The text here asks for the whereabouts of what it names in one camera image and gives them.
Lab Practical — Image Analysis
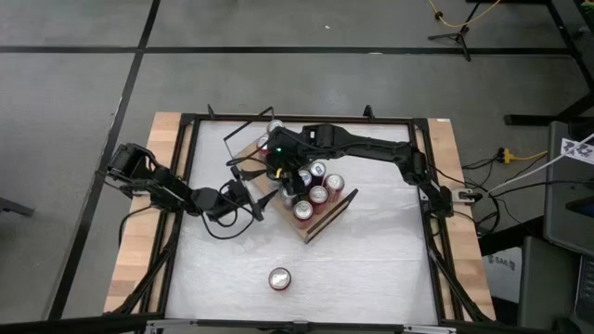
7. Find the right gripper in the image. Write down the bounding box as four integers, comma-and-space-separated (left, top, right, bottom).
266, 124, 322, 197

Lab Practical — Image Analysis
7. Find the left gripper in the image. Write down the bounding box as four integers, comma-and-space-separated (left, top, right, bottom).
192, 165, 280, 223

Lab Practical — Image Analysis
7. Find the white table cover sheet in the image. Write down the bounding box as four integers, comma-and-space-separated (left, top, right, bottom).
164, 119, 440, 326

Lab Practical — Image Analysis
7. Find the yellow power plug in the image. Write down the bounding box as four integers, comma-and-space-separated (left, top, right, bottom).
497, 147, 550, 165

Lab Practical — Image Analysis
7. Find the black tripod stand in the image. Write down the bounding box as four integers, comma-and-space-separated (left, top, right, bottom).
426, 0, 486, 63

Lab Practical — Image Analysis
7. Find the white printed box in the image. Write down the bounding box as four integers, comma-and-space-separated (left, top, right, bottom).
482, 247, 524, 303

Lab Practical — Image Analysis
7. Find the black chair base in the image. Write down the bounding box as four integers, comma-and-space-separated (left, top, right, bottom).
0, 197, 36, 217

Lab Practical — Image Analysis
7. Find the grey bin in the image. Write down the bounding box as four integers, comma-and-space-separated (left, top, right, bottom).
517, 235, 584, 331

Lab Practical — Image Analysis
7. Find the grey equipment case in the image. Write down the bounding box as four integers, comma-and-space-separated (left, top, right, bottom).
542, 120, 594, 257

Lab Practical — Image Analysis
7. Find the white printed marker card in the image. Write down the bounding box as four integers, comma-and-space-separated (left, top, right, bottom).
560, 136, 594, 166

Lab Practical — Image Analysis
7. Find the black flat device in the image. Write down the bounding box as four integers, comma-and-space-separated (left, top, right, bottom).
565, 194, 594, 219

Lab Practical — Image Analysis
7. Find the dark keypad device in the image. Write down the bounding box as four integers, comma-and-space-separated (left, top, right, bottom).
573, 253, 594, 326

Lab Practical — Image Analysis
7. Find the wooden tray with wire handle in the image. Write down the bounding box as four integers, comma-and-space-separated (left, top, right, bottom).
222, 105, 359, 245

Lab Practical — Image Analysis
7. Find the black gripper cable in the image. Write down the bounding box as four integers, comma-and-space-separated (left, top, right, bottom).
200, 179, 259, 241

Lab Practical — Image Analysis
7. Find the black metal table frame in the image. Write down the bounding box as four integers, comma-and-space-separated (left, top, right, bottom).
104, 104, 496, 326

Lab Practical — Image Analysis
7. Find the white cable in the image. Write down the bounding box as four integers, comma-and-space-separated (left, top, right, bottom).
485, 133, 594, 195

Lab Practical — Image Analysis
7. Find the yellow floor cable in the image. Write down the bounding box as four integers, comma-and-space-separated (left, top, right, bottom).
425, 0, 503, 30

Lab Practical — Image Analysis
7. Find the black front frame rail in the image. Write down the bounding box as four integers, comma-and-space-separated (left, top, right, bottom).
0, 313, 594, 334

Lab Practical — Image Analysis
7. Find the black desk leg frame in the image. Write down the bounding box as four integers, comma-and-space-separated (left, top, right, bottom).
466, 0, 594, 127

